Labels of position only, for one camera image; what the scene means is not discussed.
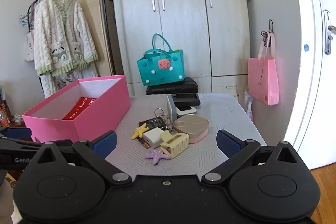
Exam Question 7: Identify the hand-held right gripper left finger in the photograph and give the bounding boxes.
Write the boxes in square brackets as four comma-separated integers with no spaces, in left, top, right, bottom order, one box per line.
[37,131,132,186]

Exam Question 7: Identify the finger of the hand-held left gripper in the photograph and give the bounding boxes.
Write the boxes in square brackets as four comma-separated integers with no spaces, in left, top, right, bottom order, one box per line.
[0,127,42,169]

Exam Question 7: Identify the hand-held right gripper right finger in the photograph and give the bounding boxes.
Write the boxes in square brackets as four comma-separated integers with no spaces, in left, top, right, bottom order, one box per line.
[201,130,298,185]

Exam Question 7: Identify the pink storage box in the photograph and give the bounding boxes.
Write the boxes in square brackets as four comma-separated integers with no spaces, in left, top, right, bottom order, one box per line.
[22,75,131,144]

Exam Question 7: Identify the cream hair claw clip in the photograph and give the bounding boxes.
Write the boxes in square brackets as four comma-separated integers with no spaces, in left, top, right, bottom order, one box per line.
[160,131,189,159]

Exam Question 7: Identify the black charger cradle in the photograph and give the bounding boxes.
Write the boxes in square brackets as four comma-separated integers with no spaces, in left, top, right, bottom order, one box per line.
[172,93,201,107]

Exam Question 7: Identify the grey patterned bed cover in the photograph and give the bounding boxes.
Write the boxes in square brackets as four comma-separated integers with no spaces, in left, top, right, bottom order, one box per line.
[105,93,268,178]

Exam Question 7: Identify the yellow starfish hair clip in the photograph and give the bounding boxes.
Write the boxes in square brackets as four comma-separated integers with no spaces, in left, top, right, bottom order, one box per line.
[131,124,149,140]

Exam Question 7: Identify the pink compact case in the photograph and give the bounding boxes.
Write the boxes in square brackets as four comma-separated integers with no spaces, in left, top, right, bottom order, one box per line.
[173,114,210,144]

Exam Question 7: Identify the red flat box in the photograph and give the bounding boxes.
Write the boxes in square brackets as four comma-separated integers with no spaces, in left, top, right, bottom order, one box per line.
[63,97,97,121]

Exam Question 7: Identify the clear plastic bag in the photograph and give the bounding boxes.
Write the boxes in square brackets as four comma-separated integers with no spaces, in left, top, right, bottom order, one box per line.
[244,86,256,123]

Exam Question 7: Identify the white charger adapter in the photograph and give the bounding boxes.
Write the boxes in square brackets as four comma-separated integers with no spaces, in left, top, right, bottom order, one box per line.
[142,127,165,149]

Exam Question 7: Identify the black phone battery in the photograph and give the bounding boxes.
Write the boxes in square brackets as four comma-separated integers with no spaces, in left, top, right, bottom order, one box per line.
[139,117,168,130]

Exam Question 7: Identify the white charger tray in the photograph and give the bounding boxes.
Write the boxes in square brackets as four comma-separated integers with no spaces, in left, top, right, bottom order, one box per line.
[176,106,198,116]

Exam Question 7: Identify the purple starfish hair clip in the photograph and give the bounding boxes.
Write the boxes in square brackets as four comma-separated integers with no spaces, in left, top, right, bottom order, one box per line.
[145,149,171,166]

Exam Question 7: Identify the pink shopping bag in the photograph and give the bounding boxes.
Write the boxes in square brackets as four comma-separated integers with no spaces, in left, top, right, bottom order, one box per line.
[248,30,279,106]

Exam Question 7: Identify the black suitcase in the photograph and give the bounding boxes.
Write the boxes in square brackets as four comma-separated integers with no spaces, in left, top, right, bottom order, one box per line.
[146,77,198,95]

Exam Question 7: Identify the white tote bag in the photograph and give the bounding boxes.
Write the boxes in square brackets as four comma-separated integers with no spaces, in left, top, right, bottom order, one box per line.
[24,31,36,62]

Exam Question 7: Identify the teal handbag with pompoms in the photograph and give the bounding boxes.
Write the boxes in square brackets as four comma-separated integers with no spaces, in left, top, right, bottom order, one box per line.
[136,33,186,87]

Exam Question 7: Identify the white green fleece robe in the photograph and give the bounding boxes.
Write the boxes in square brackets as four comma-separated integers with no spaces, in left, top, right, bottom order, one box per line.
[34,0,99,98]

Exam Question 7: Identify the teal clothes hangers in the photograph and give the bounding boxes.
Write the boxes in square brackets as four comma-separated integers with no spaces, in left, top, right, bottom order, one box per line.
[19,10,35,29]

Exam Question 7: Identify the light wooden panel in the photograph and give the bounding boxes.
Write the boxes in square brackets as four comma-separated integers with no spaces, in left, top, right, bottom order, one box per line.
[48,0,114,77]

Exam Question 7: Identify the light wooden wardrobe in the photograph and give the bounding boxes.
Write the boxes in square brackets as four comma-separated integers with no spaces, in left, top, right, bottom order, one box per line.
[109,0,250,103]

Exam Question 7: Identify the black metal clothes rack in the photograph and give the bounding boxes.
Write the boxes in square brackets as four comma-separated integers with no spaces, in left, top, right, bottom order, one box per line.
[28,0,116,77]

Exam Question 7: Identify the key on metal ring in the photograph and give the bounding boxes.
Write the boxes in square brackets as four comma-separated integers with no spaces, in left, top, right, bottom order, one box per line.
[154,108,171,122]

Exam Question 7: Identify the black hair ties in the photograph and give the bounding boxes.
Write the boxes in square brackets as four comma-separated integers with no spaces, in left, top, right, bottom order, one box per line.
[261,31,272,47]

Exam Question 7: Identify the silver door handle plate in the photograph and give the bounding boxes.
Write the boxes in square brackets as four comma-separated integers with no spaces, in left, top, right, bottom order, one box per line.
[323,10,336,55]

